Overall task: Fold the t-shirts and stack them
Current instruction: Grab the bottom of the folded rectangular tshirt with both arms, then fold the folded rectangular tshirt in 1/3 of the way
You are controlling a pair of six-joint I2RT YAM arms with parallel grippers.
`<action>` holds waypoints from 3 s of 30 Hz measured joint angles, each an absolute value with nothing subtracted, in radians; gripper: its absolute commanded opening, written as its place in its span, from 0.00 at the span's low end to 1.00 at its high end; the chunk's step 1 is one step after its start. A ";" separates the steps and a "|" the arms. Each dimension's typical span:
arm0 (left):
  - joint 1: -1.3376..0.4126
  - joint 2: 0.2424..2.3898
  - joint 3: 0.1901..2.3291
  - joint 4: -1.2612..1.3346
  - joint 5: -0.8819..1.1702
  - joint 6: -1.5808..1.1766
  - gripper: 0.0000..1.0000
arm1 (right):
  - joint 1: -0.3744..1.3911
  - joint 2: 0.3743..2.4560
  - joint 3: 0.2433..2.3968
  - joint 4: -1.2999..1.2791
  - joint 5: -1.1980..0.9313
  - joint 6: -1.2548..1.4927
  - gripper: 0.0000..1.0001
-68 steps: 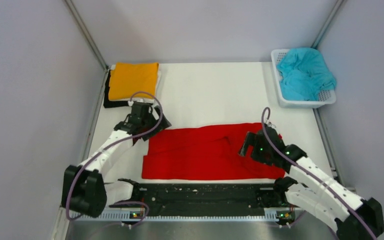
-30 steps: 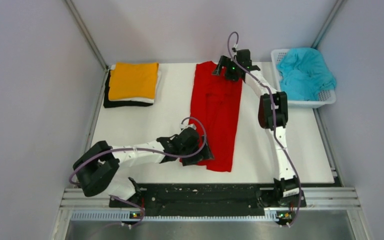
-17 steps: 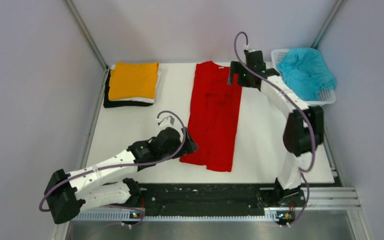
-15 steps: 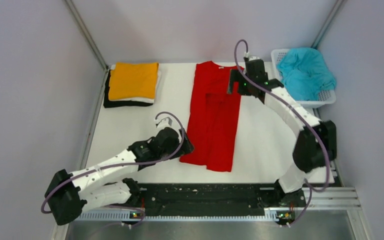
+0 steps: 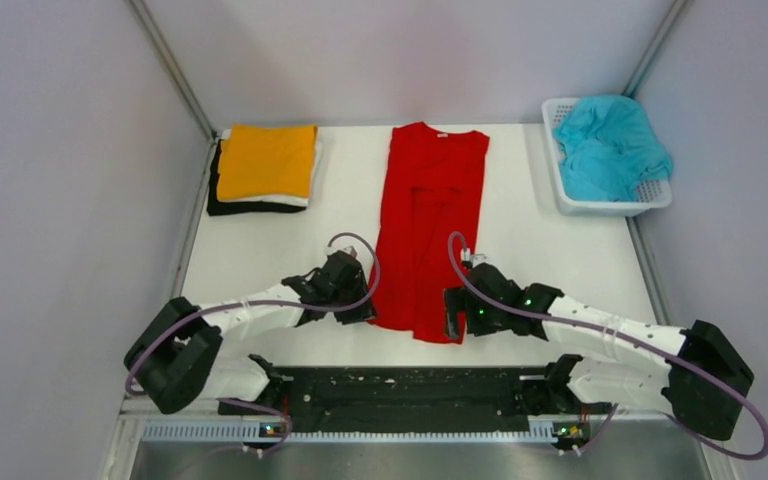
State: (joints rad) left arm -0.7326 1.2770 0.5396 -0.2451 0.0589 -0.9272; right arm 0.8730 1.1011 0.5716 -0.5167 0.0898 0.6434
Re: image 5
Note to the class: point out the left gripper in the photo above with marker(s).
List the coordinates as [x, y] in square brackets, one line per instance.
[356, 317]

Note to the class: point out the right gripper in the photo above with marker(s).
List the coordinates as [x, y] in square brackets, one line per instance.
[457, 302]

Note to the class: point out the red t-shirt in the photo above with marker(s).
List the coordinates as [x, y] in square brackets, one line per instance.
[433, 187]

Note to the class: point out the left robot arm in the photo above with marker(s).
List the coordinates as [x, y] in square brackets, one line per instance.
[187, 352]

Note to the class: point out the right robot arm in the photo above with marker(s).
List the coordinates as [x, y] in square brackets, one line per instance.
[625, 361]

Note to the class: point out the orange folded t-shirt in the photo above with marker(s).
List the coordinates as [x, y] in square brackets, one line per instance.
[265, 161]

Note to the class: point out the black folded t-shirt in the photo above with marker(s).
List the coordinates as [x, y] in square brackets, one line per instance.
[216, 208]

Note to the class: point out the teal t-shirt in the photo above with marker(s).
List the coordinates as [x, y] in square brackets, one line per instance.
[609, 150]

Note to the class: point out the white plastic basket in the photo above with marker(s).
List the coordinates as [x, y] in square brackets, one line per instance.
[650, 194]

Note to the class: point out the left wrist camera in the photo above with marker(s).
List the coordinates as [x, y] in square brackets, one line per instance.
[349, 250]

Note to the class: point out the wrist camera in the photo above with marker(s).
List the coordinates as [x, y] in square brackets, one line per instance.
[349, 250]
[470, 259]

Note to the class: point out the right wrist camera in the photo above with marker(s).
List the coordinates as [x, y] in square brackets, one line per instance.
[470, 259]

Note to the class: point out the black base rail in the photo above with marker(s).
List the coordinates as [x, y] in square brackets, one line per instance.
[417, 400]

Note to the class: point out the left aluminium corner post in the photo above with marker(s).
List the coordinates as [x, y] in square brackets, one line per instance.
[157, 41]

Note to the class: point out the aluminium corner post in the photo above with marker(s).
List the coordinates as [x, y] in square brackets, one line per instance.
[674, 15]
[157, 41]

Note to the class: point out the right aluminium corner post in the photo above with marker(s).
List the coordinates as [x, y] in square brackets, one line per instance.
[674, 15]

